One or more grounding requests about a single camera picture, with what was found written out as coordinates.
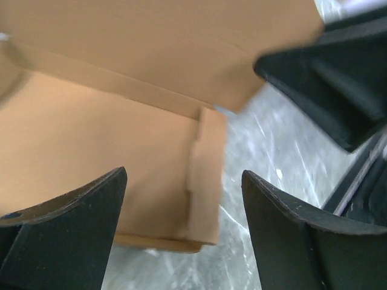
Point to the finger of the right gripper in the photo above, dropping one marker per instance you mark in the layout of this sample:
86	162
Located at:
339	81

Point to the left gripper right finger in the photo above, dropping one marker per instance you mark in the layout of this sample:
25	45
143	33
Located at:
299	246

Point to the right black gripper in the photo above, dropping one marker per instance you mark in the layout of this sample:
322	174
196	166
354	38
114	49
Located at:
361	195

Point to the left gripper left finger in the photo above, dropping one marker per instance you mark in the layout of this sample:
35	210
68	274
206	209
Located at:
63	243

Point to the brown cardboard box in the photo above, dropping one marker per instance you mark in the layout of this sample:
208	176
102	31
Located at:
88	86

